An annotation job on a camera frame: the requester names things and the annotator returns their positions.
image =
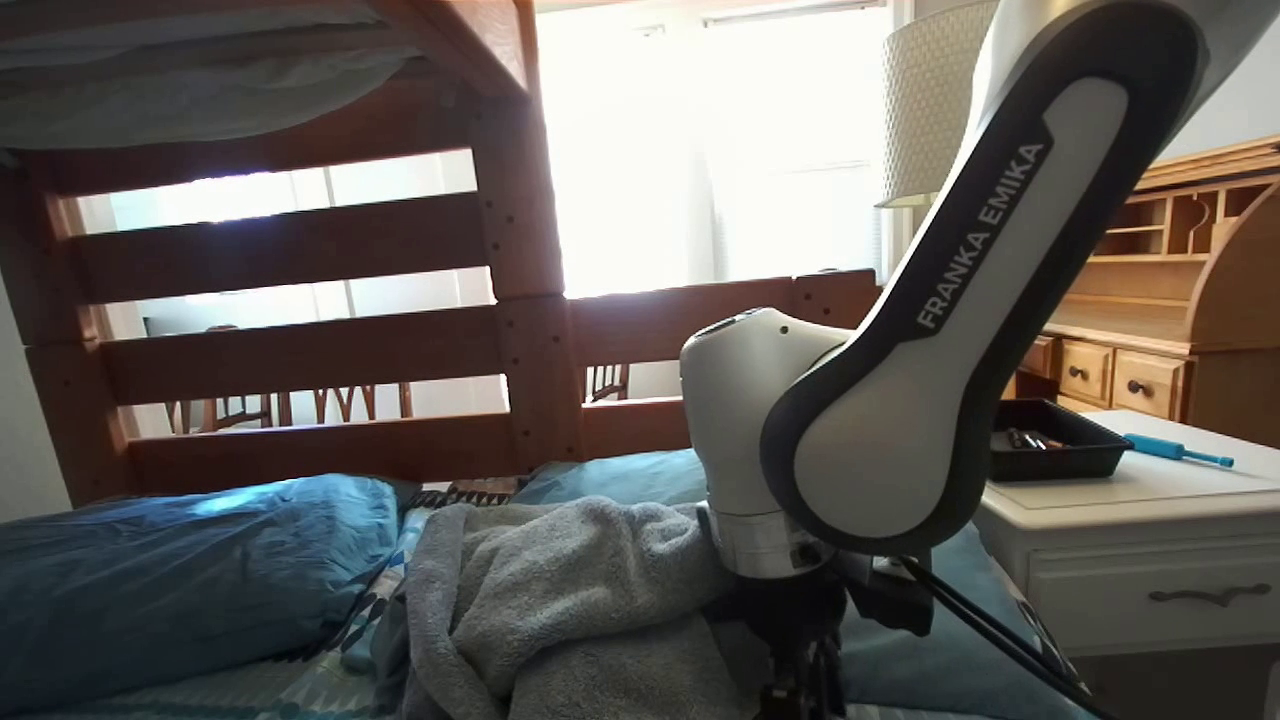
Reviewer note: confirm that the blue pillow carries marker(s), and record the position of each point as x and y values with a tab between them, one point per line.
158	589

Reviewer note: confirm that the blue screwdriver handle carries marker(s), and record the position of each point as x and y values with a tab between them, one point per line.
1171	450

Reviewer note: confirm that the patterned bed cover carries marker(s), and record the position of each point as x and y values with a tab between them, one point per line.
276	688

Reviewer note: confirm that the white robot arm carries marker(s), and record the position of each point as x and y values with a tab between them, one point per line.
841	458

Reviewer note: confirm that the wooden bunk bed frame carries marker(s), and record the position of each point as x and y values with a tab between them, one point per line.
147	92

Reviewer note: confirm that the wooden desk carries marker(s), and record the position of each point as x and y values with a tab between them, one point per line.
1176	309

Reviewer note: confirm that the wooden chair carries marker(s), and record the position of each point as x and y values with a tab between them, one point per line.
265	408

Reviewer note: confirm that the white lamp shade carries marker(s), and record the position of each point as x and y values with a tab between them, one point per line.
929	87

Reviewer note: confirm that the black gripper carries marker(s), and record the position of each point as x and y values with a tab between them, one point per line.
803	617

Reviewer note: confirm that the grey towel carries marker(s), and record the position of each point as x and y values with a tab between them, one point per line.
578	610

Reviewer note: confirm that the black tray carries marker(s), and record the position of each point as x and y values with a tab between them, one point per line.
1046	443

